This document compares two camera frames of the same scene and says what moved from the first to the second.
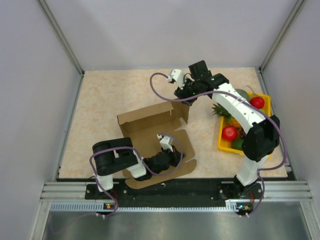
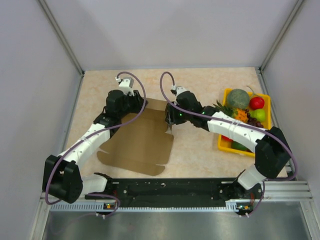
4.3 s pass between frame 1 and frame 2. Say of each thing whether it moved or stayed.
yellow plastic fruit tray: stayed
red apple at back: stayed
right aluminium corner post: stayed
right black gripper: moved
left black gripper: moved
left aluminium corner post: stayed
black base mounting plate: stayed
